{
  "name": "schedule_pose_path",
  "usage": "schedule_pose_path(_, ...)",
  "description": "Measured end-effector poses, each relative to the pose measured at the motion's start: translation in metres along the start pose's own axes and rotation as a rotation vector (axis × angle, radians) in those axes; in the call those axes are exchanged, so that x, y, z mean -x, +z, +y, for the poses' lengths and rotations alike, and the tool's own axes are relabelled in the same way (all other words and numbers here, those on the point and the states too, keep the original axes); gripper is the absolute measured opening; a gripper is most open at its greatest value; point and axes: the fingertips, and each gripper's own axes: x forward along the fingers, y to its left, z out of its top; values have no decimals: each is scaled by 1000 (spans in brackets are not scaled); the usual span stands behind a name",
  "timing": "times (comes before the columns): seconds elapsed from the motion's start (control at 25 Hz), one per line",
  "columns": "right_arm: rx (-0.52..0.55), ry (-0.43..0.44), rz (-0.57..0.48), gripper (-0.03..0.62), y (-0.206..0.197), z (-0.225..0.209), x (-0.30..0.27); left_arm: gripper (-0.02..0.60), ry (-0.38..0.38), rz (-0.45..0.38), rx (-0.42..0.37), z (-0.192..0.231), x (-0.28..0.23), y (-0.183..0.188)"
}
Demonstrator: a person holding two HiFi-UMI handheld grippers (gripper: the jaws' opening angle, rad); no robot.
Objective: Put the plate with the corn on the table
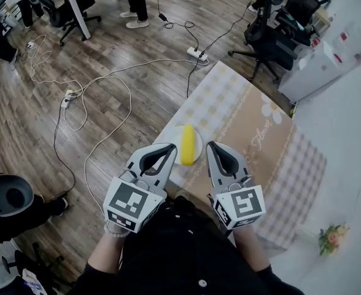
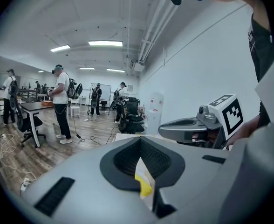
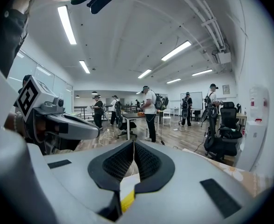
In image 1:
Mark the person's left forearm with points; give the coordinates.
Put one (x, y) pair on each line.
(107, 250)

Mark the white round plate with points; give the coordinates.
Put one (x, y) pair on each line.
(176, 137)

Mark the black chair base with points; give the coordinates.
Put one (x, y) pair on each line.
(30, 263)

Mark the small white power strip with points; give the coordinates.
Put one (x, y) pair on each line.
(30, 45)

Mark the flower bouquet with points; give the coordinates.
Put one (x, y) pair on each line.
(332, 238)

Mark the white cabinet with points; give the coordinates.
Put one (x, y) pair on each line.
(349, 45)

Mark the person's right forearm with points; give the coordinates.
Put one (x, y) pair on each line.
(251, 247)

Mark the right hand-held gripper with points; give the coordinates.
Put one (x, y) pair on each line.
(240, 206)

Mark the table with patterned cloth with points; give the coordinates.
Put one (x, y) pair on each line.
(235, 103)

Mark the yellow corn cob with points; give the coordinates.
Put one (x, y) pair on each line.
(187, 146)

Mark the black power adapter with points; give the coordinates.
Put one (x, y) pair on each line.
(162, 16)

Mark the person's shoe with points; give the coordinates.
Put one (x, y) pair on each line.
(182, 193)

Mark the black office chair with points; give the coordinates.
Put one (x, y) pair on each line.
(266, 38)
(303, 2)
(67, 11)

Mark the grey rounded device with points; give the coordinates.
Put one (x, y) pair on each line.
(5, 194)

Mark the person's black clothing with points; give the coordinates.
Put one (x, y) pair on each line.
(180, 250)

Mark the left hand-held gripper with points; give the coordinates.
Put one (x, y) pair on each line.
(128, 200)

